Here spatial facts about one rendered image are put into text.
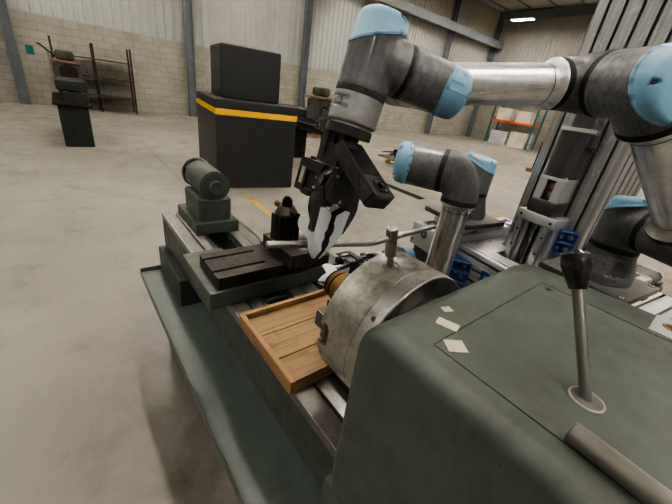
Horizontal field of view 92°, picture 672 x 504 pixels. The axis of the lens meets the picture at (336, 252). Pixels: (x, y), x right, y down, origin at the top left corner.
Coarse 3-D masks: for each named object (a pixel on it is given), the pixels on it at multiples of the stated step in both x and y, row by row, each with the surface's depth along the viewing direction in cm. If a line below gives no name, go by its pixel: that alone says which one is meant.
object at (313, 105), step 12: (312, 96) 660; (324, 96) 667; (300, 108) 707; (312, 108) 669; (324, 108) 662; (300, 120) 715; (312, 120) 681; (324, 120) 641; (300, 132) 771; (300, 144) 784; (300, 156) 798
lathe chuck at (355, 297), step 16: (384, 256) 68; (400, 256) 69; (352, 272) 65; (368, 272) 64; (384, 272) 63; (400, 272) 63; (352, 288) 63; (368, 288) 61; (384, 288) 60; (336, 304) 64; (352, 304) 61; (368, 304) 60; (336, 320) 63; (352, 320) 60; (336, 336) 62; (352, 336) 59; (320, 352) 69; (336, 352) 63; (336, 368) 65
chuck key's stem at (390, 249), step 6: (390, 228) 60; (396, 228) 60; (390, 234) 60; (396, 234) 60; (390, 240) 61; (396, 240) 61; (390, 246) 61; (396, 246) 62; (390, 252) 62; (396, 252) 63; (390, 258) 63; (390, 264) 64
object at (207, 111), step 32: (224, 64) 462; (256, 64) 481; (224, 96) 480; (256, 96) 500; (224, 128) 462; (256, 128) 483; (288, 128) 505; (224, 160) 482; (256, 160) 504; (288, 160) 528
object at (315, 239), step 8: (320, 208) 49; (304, 216) 53; (320, 216) 50; (328, 216) 51; (304, 224) 53; (320, 224) 50; (304, 232) 53; (312, 232) 50; (320, 232) 51; (312, 240) 51; (320, 240) 52; (312, 248) 52; (320, 248) 52; (312, 256) 53
